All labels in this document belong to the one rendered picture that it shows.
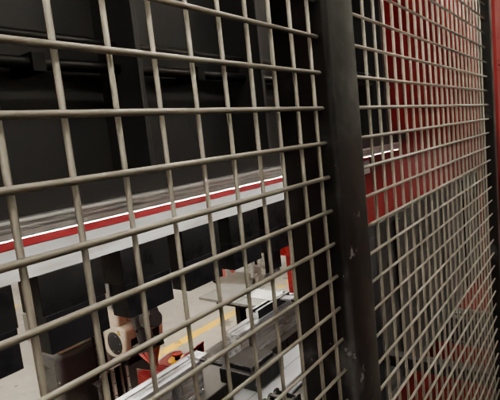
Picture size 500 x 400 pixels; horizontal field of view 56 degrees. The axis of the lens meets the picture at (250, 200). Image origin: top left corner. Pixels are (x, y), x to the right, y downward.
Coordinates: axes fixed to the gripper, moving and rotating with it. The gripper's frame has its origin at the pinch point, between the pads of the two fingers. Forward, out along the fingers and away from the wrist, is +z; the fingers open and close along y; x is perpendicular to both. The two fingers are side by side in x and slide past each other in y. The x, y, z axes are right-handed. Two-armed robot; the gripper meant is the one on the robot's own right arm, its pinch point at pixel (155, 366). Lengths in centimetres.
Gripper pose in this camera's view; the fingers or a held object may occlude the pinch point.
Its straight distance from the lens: 180.4
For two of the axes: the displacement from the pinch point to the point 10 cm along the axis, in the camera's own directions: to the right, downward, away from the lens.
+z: 3.2, 9.5, 0.1
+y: 8.4, -2.8, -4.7
